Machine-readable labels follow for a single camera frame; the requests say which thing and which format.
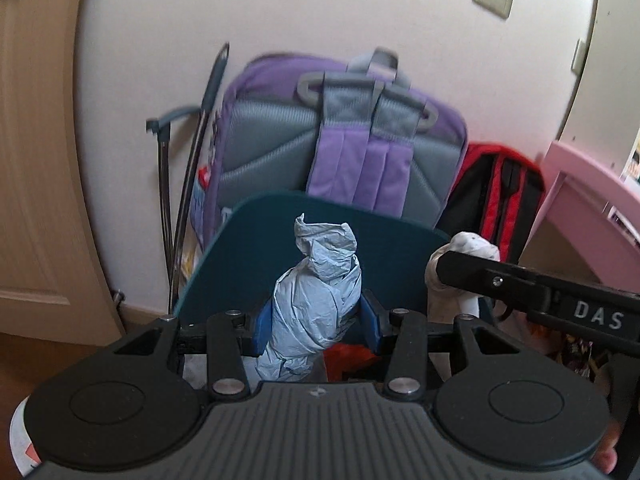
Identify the red mesh net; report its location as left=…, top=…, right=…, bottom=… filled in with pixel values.
left=324, top=342, right=377, bottom=382

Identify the beige wooden door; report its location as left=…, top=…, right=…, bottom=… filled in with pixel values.
left=0, top=0, right=126, bottom=349

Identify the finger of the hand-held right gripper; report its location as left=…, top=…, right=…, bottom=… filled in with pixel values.
left=435, top=249, right=559, bottom=314

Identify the dark grey umbrella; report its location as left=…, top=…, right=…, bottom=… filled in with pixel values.
left=167, top=42, right=231, bottom=307

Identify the pink desk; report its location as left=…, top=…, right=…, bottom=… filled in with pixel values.
left=517, top=139, right=640, bottom=302

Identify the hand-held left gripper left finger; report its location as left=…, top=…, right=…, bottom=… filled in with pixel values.
left=113, top=299, right=276, bottom=402

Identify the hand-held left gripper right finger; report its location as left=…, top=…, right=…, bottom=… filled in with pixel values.
left=360, top=289, right=506, bottom=402

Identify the round white cartoon stool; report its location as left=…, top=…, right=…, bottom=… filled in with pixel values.
left=8, top=394, right=44, bottom=479

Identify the red black backpack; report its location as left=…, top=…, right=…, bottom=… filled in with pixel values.
left=434, top=142, right=546, bottom=266

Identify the white cloth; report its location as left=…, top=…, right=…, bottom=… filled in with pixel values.
left=424, top=232, right=501, bottom=324

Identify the light blue plastic bag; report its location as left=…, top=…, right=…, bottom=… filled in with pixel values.
left=254, top=212, right=364, bottom=386

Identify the person's right hand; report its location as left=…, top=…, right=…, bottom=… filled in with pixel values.
left=592, top=447, right=621, bottom=476

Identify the purple grey backpack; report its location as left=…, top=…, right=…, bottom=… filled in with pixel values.
left=202, top=47, right=471, bottom=241

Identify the dark teal trash bin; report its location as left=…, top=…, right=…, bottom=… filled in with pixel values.
left=175, top=191, right=499, bottom=392

